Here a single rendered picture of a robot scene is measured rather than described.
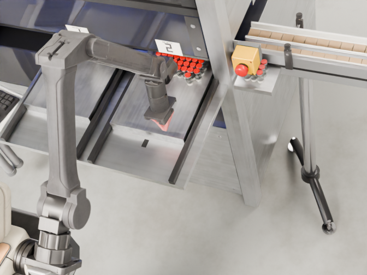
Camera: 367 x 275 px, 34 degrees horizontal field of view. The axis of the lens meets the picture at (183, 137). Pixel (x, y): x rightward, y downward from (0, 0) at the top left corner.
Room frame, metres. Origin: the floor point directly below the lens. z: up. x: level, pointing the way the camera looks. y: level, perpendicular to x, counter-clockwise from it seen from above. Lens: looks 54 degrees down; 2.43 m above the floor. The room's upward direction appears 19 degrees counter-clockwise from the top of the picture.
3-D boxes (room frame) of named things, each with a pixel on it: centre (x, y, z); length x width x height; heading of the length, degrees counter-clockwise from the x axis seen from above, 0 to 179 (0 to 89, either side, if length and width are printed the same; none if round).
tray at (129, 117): (1.30, 0.00, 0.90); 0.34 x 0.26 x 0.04; 142
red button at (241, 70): (1.21, -0.24, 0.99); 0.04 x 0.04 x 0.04; 52
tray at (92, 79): (1.51, 0.27, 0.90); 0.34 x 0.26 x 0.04; 142
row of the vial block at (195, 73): (1.37, -0.05, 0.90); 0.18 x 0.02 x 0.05; 52
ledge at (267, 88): (1.27, -0.31, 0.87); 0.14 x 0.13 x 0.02; 142
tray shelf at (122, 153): (1.35, 0.18, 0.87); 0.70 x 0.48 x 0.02; 52
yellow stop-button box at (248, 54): (1.24, -0.27, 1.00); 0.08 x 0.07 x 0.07; 142
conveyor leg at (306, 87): (1.27, -0.47, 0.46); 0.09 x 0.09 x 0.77; 52
